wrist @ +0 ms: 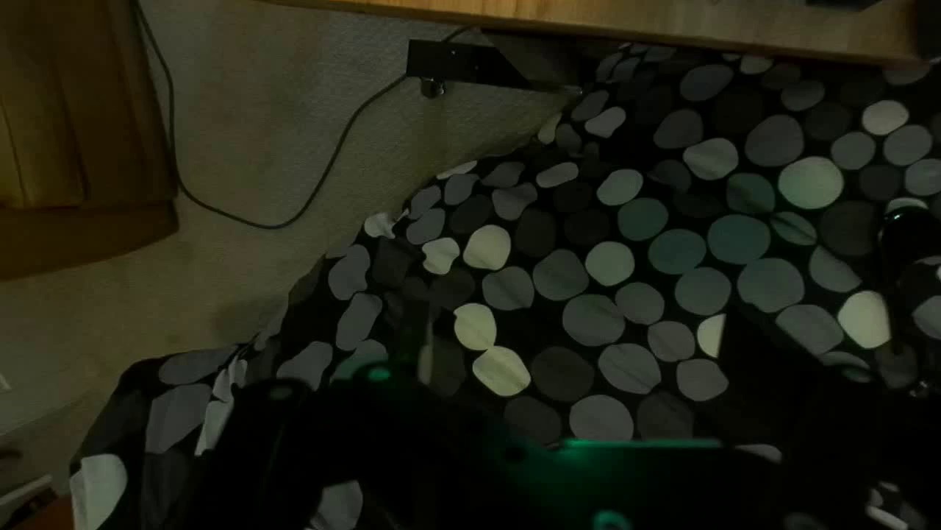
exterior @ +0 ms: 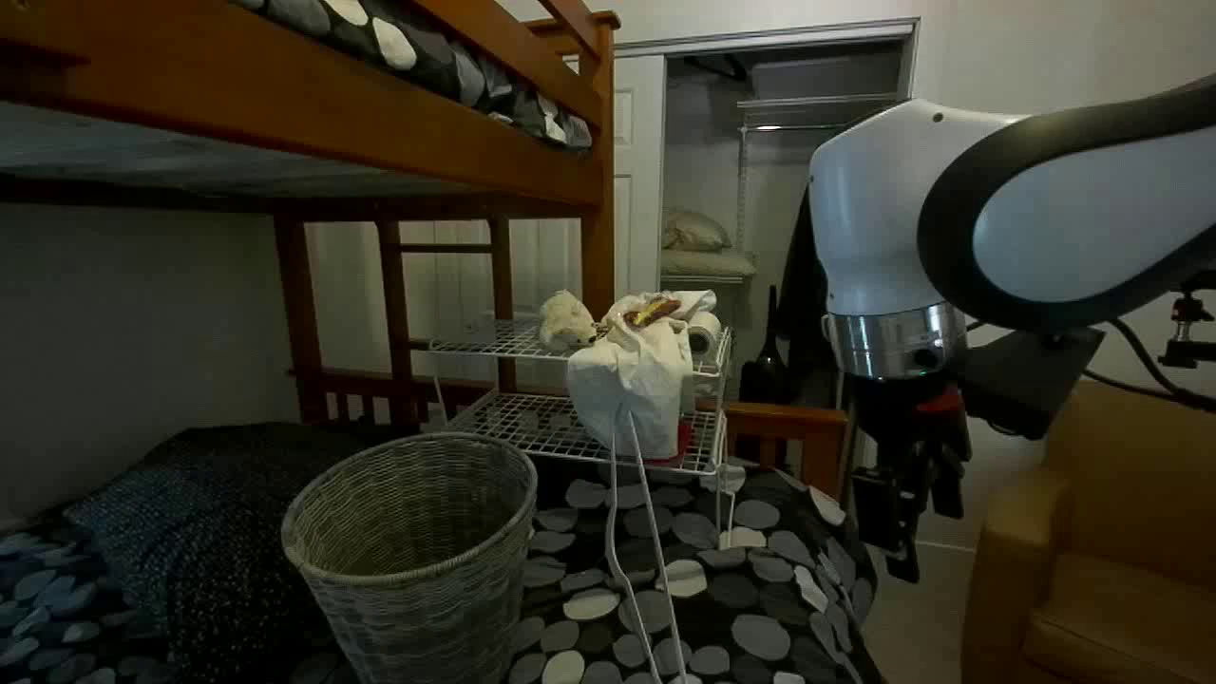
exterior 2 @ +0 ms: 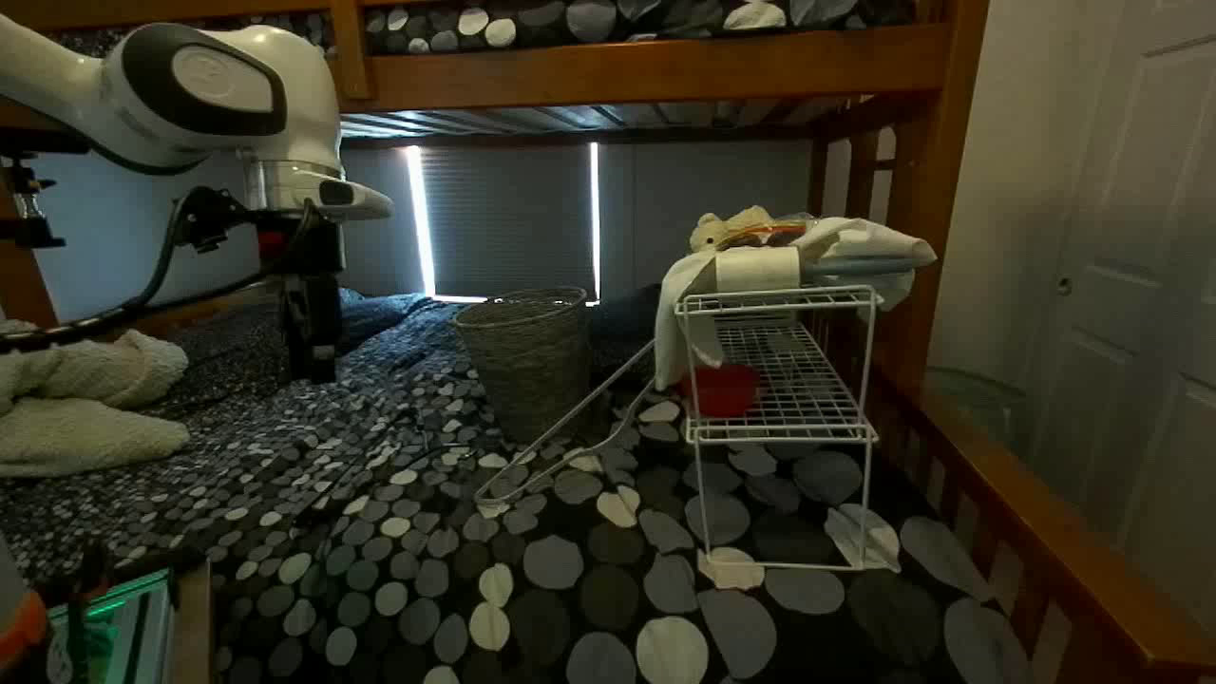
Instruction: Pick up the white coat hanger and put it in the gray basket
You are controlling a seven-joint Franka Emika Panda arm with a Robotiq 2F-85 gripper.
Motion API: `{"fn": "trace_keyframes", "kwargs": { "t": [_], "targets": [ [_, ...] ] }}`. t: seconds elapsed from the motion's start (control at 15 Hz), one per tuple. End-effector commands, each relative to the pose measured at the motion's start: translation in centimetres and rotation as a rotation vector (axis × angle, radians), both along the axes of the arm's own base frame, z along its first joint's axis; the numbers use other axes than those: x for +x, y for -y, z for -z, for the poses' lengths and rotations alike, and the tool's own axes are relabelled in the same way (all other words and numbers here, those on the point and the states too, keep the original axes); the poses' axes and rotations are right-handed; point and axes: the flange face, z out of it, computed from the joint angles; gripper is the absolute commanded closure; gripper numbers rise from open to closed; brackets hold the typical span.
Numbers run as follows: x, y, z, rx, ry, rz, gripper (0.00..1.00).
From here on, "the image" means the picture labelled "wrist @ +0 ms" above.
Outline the black grey spotted duvet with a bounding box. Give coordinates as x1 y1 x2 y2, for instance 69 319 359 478
68 41 941 530

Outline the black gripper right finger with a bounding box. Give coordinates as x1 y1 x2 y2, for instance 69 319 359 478
773 326 941 530

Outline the brown wooden cabinet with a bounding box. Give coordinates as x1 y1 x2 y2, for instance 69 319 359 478
0 0 185 287

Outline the black power adapter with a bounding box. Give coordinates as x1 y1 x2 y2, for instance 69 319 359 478
403 39 563 101

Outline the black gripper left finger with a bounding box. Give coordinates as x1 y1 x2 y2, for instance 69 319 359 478
200 376 465 530

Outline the light wooden board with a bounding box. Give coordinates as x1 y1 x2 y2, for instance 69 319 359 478
260 0 931 67

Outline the thin black floor cable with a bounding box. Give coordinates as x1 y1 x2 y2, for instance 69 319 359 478
129 0 479 236

